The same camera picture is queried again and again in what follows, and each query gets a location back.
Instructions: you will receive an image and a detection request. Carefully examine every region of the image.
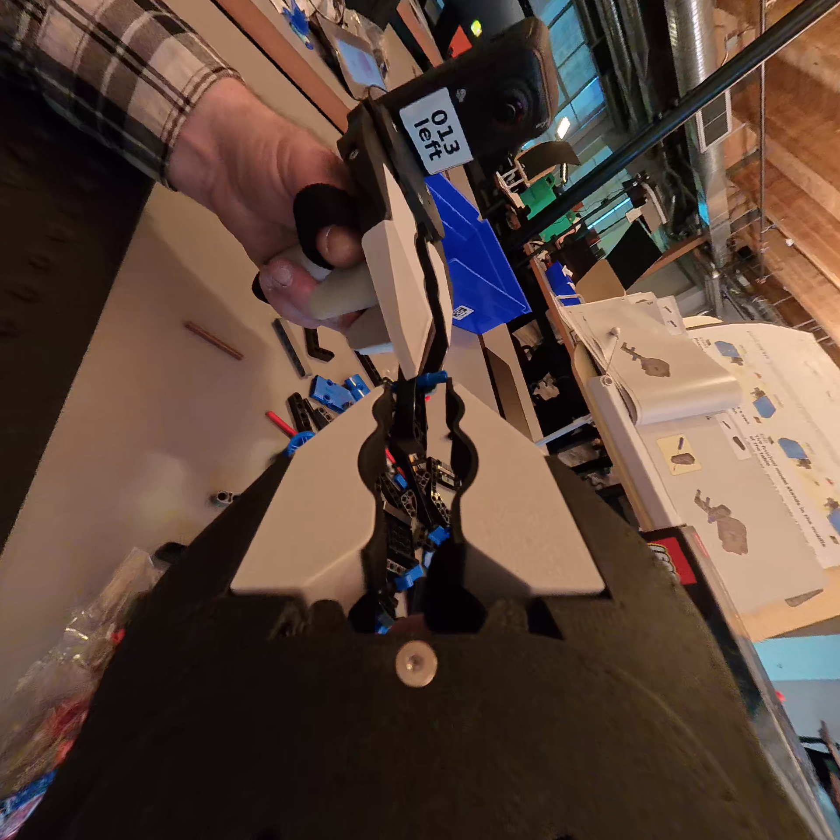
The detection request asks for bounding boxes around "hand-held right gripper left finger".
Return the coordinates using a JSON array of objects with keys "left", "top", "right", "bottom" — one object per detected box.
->
[{"left": 230, "top": 384, "right": 388, "bottom": 614}]

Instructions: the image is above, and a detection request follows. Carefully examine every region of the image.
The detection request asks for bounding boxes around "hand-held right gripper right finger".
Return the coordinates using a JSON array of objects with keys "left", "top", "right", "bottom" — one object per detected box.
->
[{"left": 446, "top": 379, "right": 606, "bottom": 614}]

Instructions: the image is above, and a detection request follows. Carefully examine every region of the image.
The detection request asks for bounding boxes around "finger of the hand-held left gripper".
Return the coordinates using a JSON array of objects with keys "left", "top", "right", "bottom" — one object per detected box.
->
[
  {"left": 419, "top": 239, "right": 455, "bottom": 380},
  {"left": 363, "top": 167, "right": 439, "bottom": 382}
]

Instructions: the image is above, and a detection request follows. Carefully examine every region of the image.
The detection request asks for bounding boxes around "blue angled shell panel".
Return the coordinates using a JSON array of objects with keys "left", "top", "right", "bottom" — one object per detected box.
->
[{"left": 308, "top": 374, "right": 349, "bottom": 413}]

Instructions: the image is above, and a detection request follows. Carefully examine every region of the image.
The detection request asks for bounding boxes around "person's left forearm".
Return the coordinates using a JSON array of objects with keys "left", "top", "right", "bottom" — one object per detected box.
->
[{"left": 0, "top": 0, "right": 244, "bottom": 191}]

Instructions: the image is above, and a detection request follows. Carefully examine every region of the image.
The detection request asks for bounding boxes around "grey desk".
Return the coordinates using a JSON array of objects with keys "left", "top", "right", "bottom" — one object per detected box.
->
[{"left": 0, "top": 0, "right": 549, "bottom": 710}]

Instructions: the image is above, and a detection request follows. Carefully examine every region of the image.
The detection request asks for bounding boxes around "person's left hand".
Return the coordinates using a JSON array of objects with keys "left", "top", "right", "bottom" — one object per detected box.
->
[{"left": 167, "top": 88, "right": 368, "bottom": 330}]

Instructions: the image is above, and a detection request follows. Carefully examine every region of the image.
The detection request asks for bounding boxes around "blue plastic bin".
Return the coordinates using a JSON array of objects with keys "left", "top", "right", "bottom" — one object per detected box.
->
[{"left": 423, "top": 173, "right": 533, "bottom": 333}]

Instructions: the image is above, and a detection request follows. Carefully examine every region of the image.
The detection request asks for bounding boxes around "dark grey beam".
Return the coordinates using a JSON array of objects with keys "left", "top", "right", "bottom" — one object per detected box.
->
[{"left": 272, "top": 318, "right": 310, "bottom": 380}]

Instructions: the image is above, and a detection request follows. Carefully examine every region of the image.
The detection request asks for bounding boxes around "tablet with lit screen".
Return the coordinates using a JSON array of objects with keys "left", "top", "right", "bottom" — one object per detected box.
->
[{"left": 324, "top": 25, "right": 389, "bottom": 101}]

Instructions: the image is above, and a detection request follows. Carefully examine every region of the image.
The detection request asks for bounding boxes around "black steel pillar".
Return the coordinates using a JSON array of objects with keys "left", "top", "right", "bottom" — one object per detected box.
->
[{"left": 517, "top": 0, "right": 840, "bottom": 248}]

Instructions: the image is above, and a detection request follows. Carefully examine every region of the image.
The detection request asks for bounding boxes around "brown axle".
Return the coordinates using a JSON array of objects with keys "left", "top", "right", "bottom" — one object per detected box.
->
[{"left": 184, "top": 319, "right": 245, "bottom": 362}]

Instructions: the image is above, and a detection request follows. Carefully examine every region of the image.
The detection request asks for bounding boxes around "open instruction booklet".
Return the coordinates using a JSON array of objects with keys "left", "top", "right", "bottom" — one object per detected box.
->
[{"left": 558, "top": 294, "right": 840, "bottom": 572}]

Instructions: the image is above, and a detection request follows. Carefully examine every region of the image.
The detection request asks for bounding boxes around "brown wooden board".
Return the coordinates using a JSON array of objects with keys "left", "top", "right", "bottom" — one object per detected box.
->
[{"left": 215, "top": 0, "right": 350, "bottom": 130}]

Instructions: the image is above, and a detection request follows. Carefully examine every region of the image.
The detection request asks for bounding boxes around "printed toy set box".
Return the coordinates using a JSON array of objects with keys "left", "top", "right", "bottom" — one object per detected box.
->
[{"left": 638, "top": 524, "right": 840, "bottom": 840}]

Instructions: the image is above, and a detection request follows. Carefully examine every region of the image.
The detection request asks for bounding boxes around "small bag of red parts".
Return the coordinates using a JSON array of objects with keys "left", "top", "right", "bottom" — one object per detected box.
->
[{"left": 0, "top": 546, "right": 166, "bottom": 840}]

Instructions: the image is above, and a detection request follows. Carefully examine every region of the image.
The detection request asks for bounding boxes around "dark perforated panel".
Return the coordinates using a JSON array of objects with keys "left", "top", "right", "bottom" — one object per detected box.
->
[{"left": 0, "top": 128, "right": 156, "bottom": 549}]

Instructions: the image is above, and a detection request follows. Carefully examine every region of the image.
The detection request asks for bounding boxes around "page holder wire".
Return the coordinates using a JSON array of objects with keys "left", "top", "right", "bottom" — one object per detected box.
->
[{"left": 600, "top": 325, "right": 623, "bottom": 389}]

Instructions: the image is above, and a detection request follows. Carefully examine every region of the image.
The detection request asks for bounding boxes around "silver ceiling duct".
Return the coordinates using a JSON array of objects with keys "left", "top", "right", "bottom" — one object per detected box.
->
[{"left": 661, "top": 0, "right": 734, "bottom": 232}]

